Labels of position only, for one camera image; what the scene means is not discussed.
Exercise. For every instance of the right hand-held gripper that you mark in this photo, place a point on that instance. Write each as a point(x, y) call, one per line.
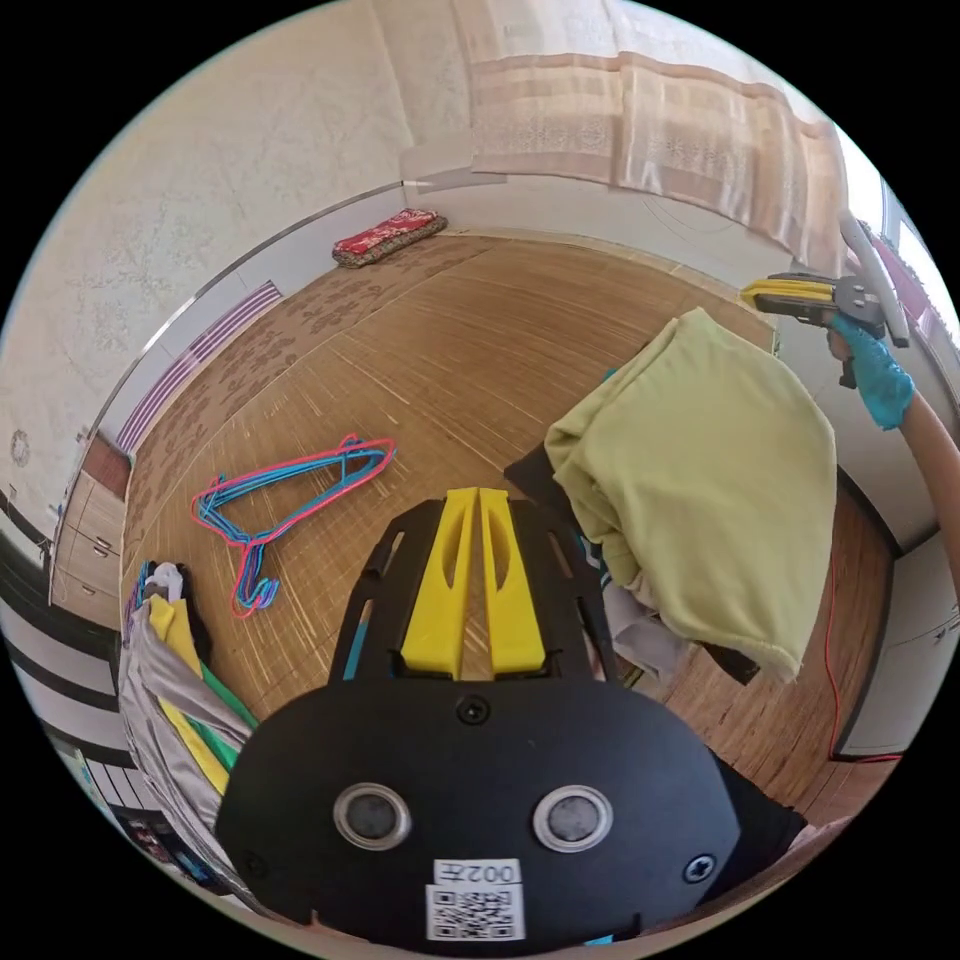
point(859, 300)

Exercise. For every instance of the light green hoodie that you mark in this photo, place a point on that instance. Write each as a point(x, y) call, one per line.
point(705, 480)

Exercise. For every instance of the person's right hand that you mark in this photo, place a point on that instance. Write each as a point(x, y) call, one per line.
point(877, 375)

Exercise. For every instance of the wooden cupboard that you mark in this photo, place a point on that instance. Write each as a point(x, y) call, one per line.
point(90, 540)

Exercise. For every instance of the red patterned pillow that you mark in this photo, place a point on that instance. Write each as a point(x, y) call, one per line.
point(390, 236)

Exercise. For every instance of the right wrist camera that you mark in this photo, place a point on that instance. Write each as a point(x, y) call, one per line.
point(877, 277)

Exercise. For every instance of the window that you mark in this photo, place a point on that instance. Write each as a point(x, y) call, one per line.
point(919, 277)

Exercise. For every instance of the person's right forearm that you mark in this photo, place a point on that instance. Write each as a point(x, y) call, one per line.
point(934, 450)

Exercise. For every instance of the person's body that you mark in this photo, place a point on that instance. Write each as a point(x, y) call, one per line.
point(765, 832)

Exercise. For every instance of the beige lace curtain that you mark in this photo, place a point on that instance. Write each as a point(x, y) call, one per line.
point(645, 127)

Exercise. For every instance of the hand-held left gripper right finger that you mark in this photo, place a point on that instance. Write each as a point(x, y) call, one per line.
point(511, 600)

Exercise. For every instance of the pile of clothes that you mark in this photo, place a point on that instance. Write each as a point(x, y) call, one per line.
point(172, 690)
point(637, 630)

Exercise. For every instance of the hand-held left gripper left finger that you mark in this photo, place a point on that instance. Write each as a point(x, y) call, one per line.
point(435, 600)

